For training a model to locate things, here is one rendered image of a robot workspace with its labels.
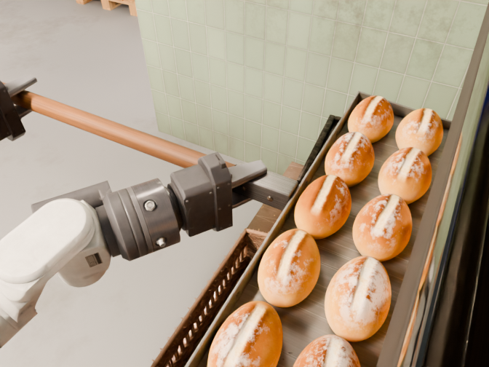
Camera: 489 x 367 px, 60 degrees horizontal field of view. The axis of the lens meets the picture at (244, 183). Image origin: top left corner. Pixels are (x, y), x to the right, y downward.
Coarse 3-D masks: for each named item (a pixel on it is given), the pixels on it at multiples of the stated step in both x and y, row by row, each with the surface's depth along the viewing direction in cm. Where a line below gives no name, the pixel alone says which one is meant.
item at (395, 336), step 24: (480, 48) 38; (456, 120) 32; (456, 144) 28; (432, 192) 27; (432, 216) 24; (408, 264) 24; (408, 288) 21; (480, 288) 21; (408, 312) 20; (480, 312) 20; (480, 336) 19; (384, 360) 19; (480, 360) 18
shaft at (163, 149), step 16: (16, 96) 72; (32, 96) 71; (48, 112) 70; (64, 112) 68; (80, 112) 68; (80, 128) 68; (96, 128) 66; (112, 128) 65; (128, 128) 65; (128, 144) 64; (144, 144) 63; (160, 144) 62; (176, 144) 62; (176, 160) 61; (192, 160) 60
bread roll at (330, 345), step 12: (324, 336) 40; (336, 336) 40; (312, 348) 39; (324, 348) 38; (336, 348) 38; (348, 348) 38; (300, 360) 39; (312, 360) 37; (324, 360) 37; (336, 360) 37; (348, 360) 37
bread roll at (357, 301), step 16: (368, 256) 46; (336, 272) 46; (352, 272) 43; (368, 272) 43; (384, 272) 44; (336, 288) 43; (352, 288) 42; (368, 288) 42; (384, 288) 43; (336, 304) 42; (352, 304) 41; (368, 304) 41; (384, 304) 42; (336, 320) 42; (352, 320) 41; (368, 320) 41; (384, 320) 43; (352, 336) 41; (368, 336) 42
